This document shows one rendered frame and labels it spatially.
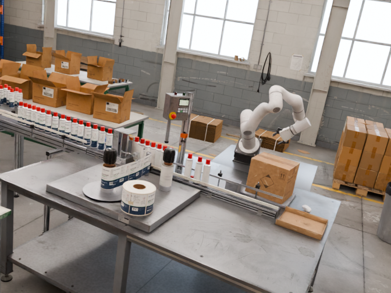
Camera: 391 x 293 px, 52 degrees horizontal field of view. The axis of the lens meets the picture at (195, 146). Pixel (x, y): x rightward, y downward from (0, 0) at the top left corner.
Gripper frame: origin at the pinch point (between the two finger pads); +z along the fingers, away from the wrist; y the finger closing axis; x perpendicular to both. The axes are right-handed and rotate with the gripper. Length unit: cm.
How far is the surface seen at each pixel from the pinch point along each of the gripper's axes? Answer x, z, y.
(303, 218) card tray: -87, -4, 28
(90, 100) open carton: 91, 175, -117
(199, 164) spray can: -71, 42, -38
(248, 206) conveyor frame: -90, 23, 0
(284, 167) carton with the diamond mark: -65, -8, -3
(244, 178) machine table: -31.0, 34.2, 5.2
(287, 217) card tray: -90, 4, 20
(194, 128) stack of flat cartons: 325, 181, 33
